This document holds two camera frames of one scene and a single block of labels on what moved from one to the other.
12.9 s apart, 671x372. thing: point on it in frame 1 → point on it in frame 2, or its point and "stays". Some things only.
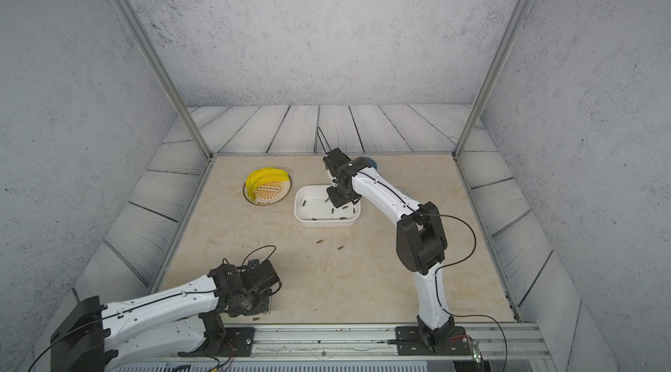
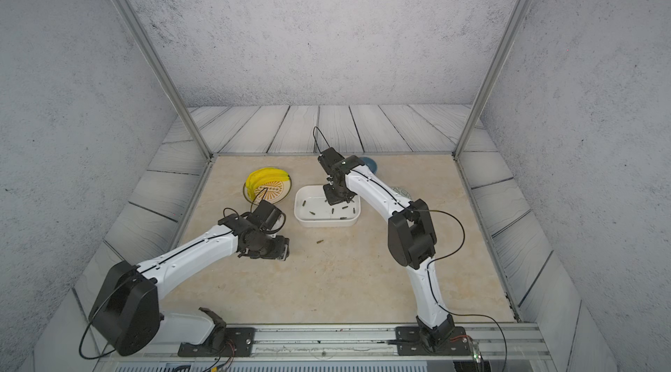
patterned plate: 269,193 stays
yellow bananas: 263,175 stays
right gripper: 334,199 stays
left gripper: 266,306 → 282,251
